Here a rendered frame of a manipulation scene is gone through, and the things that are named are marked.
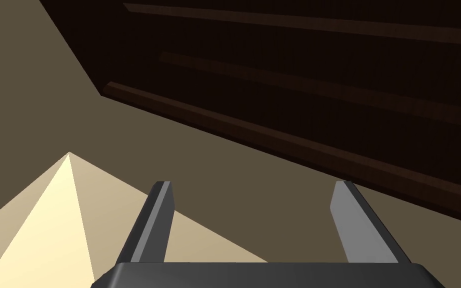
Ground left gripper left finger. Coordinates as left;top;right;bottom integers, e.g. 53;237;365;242
115;180;175;265

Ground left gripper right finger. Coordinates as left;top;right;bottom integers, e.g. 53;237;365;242
329;180;413;265

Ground dark brown wooden door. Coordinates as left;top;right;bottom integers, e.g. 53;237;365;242
38;0;461;231

